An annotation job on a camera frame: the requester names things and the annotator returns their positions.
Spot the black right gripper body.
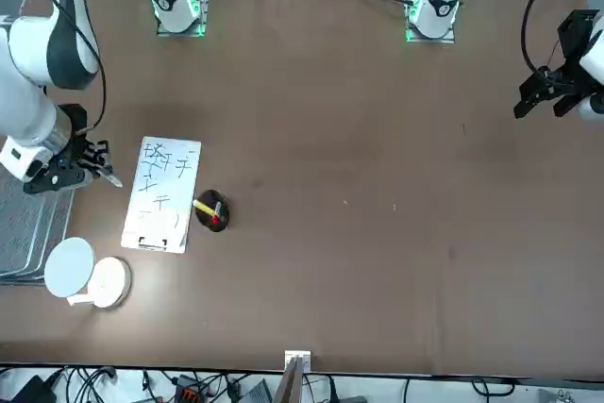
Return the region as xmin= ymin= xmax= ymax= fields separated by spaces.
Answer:
xmin=59 ymin=104 xmax=93 ymax=166

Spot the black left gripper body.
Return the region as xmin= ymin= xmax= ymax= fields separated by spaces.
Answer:
xmin=546 ymin=9 xmax=603 ymax=92

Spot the white marker with blue cap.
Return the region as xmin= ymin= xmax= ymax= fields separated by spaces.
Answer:
xmin=92 ymin=169 xmax=124 ymax=189

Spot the white A4 paper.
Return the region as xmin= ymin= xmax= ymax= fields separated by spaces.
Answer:
xmin=123 ymin=137 xmax=202 ymax=246

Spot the black mesh pen holder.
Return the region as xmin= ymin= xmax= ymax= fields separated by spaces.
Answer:
xmin=194 ymin=189 xmax=232 ymax=234

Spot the silver mesh letter tray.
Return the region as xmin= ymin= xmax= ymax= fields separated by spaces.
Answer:
xmin=0 ymin=171 xmax=76 ymax=287

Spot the cream clipboard with metal clip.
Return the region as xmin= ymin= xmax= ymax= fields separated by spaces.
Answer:
xmin=120 ymin=136 xmax=203 ymax=255

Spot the orange and black device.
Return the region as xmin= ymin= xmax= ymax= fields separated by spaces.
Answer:
xmin=174 ymin=374 xmax=209 ymax=402

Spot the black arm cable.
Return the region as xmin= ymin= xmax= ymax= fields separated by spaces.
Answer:
xmin=40 ymin=0 xmax=108 ymax=135
xmin=521 ymin=0 xmax=567 ymax=78

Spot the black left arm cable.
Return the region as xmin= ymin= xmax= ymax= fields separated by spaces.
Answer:
xmin=521 ymin=0 xmax=567 ymax=78

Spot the aluminium profile post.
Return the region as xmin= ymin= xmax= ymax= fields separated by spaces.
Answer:
xmin=284 ymin=349 xmax=312 ymax=403

